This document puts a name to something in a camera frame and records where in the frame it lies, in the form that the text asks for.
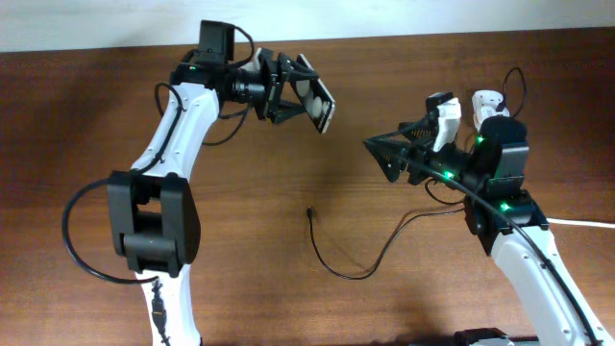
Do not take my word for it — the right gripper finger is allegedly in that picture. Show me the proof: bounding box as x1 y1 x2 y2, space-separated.
363 137 408 183
379 122 435 144

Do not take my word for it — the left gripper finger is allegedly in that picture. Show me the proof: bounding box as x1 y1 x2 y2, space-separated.
271 100 307 124
278 53 319 81

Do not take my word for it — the black Galaxy smartphone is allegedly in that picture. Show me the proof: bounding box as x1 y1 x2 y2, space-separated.
291 54 336 134

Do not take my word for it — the black charging cable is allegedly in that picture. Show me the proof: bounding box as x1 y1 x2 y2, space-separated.
306 66 528 281

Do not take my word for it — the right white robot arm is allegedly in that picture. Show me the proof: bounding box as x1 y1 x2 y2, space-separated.
363 116 614 345

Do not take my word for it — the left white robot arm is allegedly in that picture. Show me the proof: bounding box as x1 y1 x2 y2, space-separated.
107 49 335 345

